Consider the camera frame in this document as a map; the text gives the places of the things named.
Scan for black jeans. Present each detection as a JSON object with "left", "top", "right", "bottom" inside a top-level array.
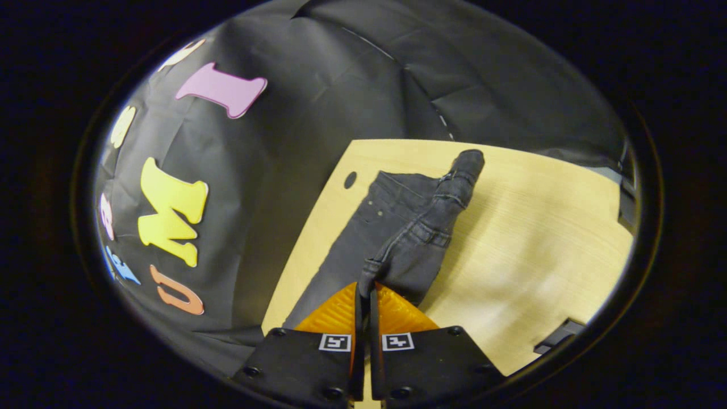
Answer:
[{"left": 282, "top": 149, "right": 485, "bottom": 330}]

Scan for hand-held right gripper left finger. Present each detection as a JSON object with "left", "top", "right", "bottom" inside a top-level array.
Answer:
[{"left": 232, "top": 282, "right": 365, "bottom": 409}]

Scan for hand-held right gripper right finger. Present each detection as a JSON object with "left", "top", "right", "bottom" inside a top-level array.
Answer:
[{"left": 369, "top": 282, "right": 506, "bottom": 409}]

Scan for black backdrop cloth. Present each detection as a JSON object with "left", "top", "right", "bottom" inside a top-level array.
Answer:
[{"left": 94, "top": 0, "right": 628, "bottom": 378}]

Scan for black object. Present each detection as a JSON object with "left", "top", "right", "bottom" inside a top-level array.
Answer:
[{"left": 533, "top": 318, "right": 586, "bottom": 356}]

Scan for dark object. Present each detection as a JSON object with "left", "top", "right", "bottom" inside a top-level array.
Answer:
[{"left": 617, "top": 141, "right": 638, "bottom": 236}]

